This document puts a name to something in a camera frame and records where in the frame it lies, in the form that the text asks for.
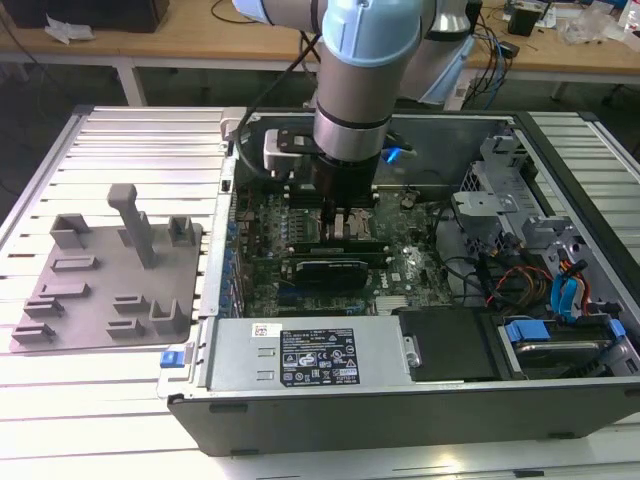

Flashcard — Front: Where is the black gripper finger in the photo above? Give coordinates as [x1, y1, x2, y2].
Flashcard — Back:
[322, 197, 338, 244]

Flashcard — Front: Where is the black RAM slot bank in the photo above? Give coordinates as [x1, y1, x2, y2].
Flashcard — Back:
[286, 241, 392, 259]
[283, 180, 380, 209]

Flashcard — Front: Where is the silver CPU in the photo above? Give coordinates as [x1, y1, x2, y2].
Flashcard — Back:
[336, 210, 369, 238]

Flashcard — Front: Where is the metal socket cover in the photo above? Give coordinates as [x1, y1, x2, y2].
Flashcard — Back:
[314, 207, 376, 245]

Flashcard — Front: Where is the black graphics card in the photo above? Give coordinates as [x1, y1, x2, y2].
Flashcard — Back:
[294, 258, 370, 290]

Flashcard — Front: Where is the silver finned heatsink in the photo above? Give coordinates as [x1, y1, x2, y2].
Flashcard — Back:
[374, 294, 409, 314]

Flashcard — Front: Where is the green motherboard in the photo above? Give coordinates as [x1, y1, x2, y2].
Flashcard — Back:
[232, 187, 459, 319]

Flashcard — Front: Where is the grey case corner latch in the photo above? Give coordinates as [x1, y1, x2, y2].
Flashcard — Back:
[219, 107, 249, 140]

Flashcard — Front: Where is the grey metal drive cage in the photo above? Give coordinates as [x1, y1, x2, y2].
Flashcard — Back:
[449, 122, 591, 251]

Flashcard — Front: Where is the silver power supply with label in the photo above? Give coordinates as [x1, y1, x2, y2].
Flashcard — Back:
[204, 317, 416, 394]

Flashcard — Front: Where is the black plastic shroud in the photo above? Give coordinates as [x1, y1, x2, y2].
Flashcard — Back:
[392, 307, 516, 384]

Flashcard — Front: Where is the black open PC case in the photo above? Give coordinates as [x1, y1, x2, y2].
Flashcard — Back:
[157, 107, 640, 459]

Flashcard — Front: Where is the tall black speaker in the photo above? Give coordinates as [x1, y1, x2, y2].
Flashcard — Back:
[464, 0, 484, 32]

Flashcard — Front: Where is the wooden workbench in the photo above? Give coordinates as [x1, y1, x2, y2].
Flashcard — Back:
[0, 0, 640, 104]

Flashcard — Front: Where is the blue disk carrier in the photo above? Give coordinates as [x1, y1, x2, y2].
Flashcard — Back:
[504, 319, 626, 351]

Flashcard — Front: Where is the small black box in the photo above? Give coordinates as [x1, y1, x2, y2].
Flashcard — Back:
[507, 7, 544, 37]

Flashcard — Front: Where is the grey parts rack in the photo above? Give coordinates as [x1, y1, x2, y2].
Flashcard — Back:
[9, 183, 206, 357]

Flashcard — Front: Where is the black hard disk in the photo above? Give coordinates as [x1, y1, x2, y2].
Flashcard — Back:
[514, 339, 601, 374]

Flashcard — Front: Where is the clear plastic bag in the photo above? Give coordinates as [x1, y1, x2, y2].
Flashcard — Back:
[559, 7, 619, 46]

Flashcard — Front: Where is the large black box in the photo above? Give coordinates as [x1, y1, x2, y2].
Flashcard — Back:
[9, 0, 169, 34]

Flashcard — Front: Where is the crumpled white plastic bag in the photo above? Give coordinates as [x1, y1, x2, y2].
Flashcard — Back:
[44, 13, 96, 45]

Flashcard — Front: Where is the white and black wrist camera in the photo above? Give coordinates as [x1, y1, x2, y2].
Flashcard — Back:
[262, 128, 321, 179]

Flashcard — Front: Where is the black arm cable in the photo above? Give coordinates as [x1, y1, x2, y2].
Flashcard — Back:
[233, 29, 322, 182]

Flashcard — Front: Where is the red and yellow wire bundle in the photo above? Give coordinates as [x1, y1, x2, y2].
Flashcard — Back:
[487, 264, 554, 306]

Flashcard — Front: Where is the blue flat wire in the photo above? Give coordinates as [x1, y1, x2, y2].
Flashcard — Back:
[549, 272, 589, 321]

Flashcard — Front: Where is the orange wire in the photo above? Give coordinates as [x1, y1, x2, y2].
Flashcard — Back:
[560, 255, 594, 321]

